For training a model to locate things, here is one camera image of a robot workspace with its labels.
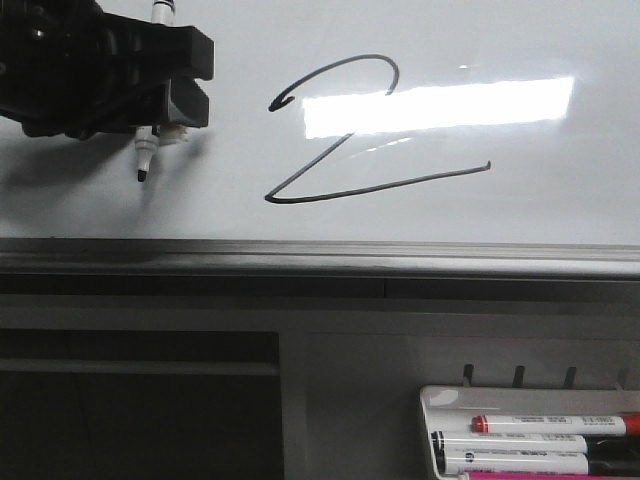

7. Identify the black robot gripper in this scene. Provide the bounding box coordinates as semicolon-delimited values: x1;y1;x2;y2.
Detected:
1;1;214;140

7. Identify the red magnet taped to marker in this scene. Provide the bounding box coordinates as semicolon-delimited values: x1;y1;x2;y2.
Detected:
158;125;189;146

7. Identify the black whiteboard marker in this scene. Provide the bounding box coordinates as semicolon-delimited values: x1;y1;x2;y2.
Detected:
134;0;176;183

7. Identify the grey whiteboard ledge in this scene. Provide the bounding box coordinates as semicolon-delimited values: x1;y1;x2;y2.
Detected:
1;238;639;299

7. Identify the white whiteboard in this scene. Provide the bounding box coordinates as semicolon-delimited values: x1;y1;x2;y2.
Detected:
1;1;639;245

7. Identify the dark metal hook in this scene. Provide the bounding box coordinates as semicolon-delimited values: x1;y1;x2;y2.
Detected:
563;366;577;389
512;365;525;388
462;364;474;387

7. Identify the white marker tray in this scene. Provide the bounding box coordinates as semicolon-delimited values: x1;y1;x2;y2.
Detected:
420;386;639;479

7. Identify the upper black capped marker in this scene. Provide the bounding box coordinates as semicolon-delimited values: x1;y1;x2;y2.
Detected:
430;431;639;456

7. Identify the black capped marker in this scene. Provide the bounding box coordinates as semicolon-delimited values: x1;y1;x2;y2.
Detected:
436;450;639;477
430;431;639;456

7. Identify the lower black capped marker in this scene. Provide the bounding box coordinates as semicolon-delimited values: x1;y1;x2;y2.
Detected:
436;450;639;477

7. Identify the pink marker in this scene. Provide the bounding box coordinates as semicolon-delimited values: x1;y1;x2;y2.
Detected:
457;472;639;480

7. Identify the red capped marker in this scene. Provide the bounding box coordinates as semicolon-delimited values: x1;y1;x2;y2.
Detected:
471;413;639;436

